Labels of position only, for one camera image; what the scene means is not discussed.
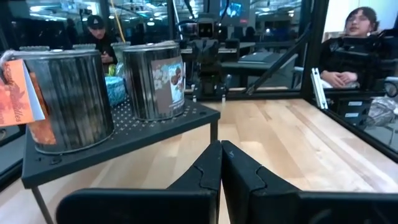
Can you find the silver aluminium extrusion piece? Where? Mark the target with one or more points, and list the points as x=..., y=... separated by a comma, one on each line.
x=319, y=90

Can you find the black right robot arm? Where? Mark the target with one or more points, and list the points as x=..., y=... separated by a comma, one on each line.
x=208, y=81

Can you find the black perforated metal shelf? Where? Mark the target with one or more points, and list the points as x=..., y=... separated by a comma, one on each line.
x=140, y=133

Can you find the silver candle can orange tag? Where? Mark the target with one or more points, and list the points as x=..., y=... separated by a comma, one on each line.
x=140, y=84
x=74, y=102

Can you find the person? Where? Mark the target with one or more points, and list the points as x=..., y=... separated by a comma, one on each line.
x=357, y=26
x=101, y=43

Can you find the grey desk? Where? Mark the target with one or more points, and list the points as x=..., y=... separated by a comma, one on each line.
x=236, y=67

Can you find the blue patterned candle tin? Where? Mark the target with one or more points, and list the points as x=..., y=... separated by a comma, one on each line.
x=115, y=90

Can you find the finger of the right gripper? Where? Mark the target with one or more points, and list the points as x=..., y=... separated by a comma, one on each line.
x=200, y=51
x=212, y=51

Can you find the black control box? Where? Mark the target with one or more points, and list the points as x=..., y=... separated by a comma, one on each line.
x=345, y=115

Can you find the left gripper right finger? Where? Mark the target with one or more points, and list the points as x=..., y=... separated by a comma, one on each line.
x=280, y=208

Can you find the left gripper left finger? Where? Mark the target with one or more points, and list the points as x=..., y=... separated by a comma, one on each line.
x=155, y=205

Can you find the black aluminium table frame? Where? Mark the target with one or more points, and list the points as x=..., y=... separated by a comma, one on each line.
x=314, y=46

